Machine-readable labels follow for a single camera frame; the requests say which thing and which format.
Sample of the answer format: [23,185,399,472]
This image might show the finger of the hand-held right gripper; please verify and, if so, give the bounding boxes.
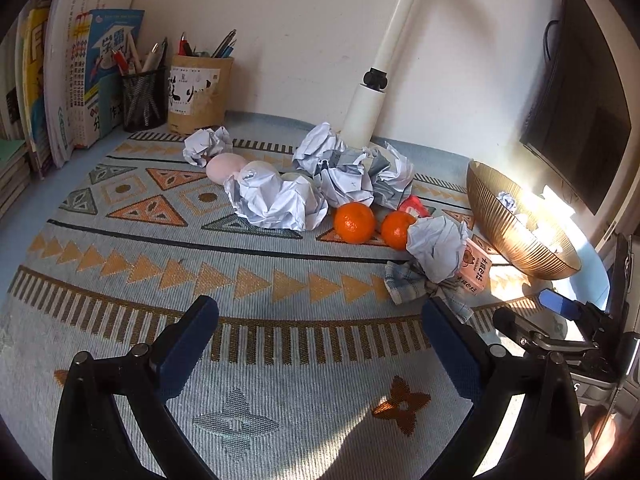
[539,288,609,331]
[494,307,599,354]

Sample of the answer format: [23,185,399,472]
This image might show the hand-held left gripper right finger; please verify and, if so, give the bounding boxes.
[420,297,586,480]

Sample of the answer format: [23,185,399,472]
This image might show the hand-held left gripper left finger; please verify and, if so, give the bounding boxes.
[52,295,221,480]

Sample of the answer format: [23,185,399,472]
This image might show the pink drink carton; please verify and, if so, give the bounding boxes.
[454,237,493,294]

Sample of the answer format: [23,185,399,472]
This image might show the golden ribbed bowl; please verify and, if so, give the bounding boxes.
[466,161,582,279]

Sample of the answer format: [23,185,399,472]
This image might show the plaid cloth bow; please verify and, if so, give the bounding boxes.
[385,260,476,324]

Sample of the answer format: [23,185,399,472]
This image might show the small orange mandarin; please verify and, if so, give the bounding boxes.
[381,211,417,251]

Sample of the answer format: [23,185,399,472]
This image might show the red snack packet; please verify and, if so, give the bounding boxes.
[398,196,431,219]

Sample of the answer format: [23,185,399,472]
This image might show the large orange mandarin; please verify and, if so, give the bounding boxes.
[334,202,377,245]

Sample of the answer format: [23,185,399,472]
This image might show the pink egg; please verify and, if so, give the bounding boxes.
[206,155,247,184]

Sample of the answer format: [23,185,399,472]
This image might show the white egg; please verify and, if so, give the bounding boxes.
[240,161,281,185]

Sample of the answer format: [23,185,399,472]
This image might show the patterned woven table mat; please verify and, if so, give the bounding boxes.
[0,110,611,480]

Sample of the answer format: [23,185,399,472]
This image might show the black monitor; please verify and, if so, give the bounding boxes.
[520,0,633,216]

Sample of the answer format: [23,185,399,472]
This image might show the tan paper pen holder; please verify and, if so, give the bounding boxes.
[167,55,235,135]

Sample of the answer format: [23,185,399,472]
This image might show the black mesh pen holder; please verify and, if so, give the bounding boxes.
[121,67,168,133]

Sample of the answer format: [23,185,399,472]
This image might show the stack of flat books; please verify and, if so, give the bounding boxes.
[0,139,32,213]

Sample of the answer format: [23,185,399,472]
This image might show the white desk lamp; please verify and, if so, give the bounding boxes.
[340,0,432,161]

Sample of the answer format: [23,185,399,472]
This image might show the blue white boxed book set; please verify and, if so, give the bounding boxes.
[70,9,147,149]

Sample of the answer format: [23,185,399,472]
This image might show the bunch of pens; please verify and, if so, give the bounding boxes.
[177,29,237,59]
[114,36,169,77]

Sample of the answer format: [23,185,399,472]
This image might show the yellow upright books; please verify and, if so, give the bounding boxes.
[15,7,53,177]

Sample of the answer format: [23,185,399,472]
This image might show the row of books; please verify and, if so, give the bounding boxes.
[46,0,142,169]

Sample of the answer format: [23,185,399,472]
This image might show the black monitor cable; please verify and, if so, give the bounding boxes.
[542,19,564,62]

